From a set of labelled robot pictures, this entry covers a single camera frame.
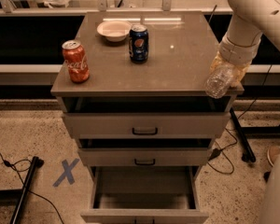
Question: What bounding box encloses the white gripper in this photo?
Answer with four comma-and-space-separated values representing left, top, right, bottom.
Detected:
210, 35, 259, 88

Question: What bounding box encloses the clear plastic water bottle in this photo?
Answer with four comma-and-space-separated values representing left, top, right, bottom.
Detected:
205, 64, 234, 99

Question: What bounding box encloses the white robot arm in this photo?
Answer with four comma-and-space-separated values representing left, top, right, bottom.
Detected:
205, 0, 280, 224

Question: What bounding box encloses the top grey drawer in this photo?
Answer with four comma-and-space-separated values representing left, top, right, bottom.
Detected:
59, 96, 231, 139

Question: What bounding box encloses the grey drawer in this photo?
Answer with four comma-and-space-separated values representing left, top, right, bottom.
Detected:
59, 96, 231, 139
80, 166, 208, 224
78, 138, 211, 166

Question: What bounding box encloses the grey drawer cabinet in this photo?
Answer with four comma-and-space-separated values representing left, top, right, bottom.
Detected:
50, 10, 245, 224

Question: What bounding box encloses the middle grey drawer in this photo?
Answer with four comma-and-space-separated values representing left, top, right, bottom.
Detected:
78, 138, 211, 166

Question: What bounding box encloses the bottom grey drawer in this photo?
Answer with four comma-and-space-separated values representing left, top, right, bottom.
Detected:
80, 166, 208, 224

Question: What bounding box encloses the black stand leg right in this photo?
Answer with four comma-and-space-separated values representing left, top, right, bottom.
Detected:
230, 108, 256, 162

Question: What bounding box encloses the black stand leg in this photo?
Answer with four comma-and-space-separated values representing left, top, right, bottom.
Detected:
230, 108, 256, 162
9, 156, 44, 224

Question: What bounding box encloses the blue pepsi can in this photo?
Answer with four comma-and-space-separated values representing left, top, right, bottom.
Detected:
129, 24, 148, 63

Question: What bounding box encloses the brown shoe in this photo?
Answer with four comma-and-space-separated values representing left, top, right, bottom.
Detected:
267, 146, 280, 166

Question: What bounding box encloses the black chair wheel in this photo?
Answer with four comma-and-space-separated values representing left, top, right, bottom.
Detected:
263, 172, 271, 183

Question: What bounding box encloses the white bowl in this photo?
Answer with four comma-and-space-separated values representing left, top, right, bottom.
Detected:
97, 21, 132, 42

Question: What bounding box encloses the red cola can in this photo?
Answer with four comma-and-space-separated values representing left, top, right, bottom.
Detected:
62, 40, 90, 83

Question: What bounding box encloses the blue tape cross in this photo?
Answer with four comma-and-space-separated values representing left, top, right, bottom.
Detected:
53, 158, 79, 188

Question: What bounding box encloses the black stand leg left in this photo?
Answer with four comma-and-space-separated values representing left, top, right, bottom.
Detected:
9, 156, 44, 224

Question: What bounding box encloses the black floor cable right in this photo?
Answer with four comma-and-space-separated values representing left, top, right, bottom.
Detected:
206, 64, 273, 175

